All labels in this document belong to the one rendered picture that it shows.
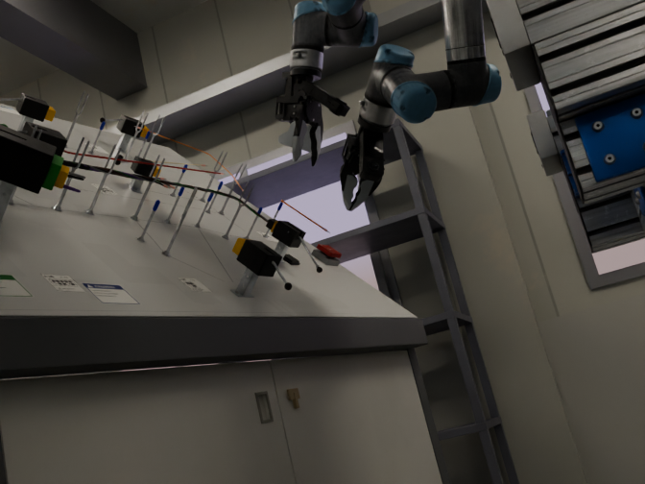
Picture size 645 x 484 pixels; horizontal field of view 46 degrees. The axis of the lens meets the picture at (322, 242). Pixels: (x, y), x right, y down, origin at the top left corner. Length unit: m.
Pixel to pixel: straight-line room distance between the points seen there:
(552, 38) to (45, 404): 0.78
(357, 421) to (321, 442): 0.15
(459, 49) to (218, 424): 0.81
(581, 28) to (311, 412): 0.85
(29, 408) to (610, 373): 2.62
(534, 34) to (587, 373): 2.45
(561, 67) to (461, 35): 0.55
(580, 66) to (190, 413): 0.75
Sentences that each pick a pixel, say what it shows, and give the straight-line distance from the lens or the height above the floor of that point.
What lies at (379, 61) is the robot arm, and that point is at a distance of 1.52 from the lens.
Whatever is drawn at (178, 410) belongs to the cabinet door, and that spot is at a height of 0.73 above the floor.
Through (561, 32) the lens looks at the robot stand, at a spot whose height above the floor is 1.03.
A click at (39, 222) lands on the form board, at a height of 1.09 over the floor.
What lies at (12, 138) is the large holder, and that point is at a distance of 1.21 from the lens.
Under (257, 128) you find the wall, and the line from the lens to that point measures 3.88.
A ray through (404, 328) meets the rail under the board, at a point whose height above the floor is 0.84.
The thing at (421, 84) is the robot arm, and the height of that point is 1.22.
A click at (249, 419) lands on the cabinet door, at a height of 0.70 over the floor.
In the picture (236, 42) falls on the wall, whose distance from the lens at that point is 4.12.
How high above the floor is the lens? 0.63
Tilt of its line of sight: 14 degrees up
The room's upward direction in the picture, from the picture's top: 14 degrees counter-clockwise
